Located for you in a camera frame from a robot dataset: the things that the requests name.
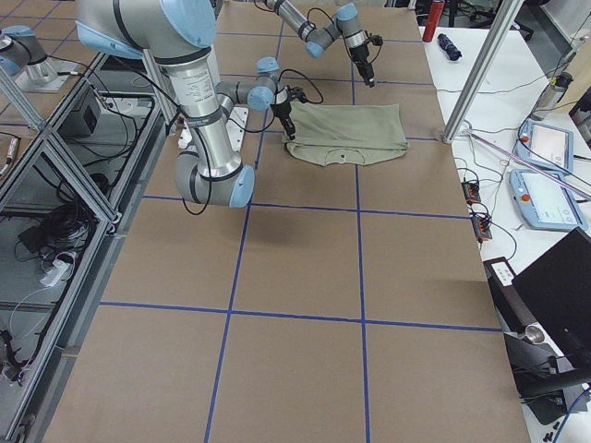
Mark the red bottle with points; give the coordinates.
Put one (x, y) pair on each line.
(434, 15)

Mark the aluminium frame post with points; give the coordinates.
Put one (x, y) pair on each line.
(496, 35)

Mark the grey control box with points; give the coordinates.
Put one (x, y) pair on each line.
(82, 118)

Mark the lower orange connector board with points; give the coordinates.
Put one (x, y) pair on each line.
(481, 223)

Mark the aluminium frame rack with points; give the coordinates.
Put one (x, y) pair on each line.
(72, 199)

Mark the white power strip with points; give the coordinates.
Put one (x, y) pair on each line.
(59, 271)

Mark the black box with label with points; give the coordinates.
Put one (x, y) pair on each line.
(500, 276)

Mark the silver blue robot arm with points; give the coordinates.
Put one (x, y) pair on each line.
(343, 25)
(180, 34)

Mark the dark blue folded umbrella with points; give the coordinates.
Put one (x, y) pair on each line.
(448, 47)

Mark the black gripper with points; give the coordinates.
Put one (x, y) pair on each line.
(360, 56)
(282, 111)

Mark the sage green long-sleeve shirt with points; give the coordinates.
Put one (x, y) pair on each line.
(364, 134)

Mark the teach pendant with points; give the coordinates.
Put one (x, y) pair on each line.
(544, 203)
(545, 146)

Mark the upper orange connector board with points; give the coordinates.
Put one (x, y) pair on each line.
(471, 192)

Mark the upper teach pendant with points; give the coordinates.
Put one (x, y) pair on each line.
(545, 146)

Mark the orange connector board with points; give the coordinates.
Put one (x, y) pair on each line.
(481, 223)
(471, 192)

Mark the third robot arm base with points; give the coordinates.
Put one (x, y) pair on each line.
(24, 58)

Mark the grey drink bottle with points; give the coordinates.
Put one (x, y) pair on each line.
(551, 95)

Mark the black monitor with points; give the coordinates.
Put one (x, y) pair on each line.
(556, 290)

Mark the lower teach pendant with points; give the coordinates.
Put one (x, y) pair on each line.
(544, 203)

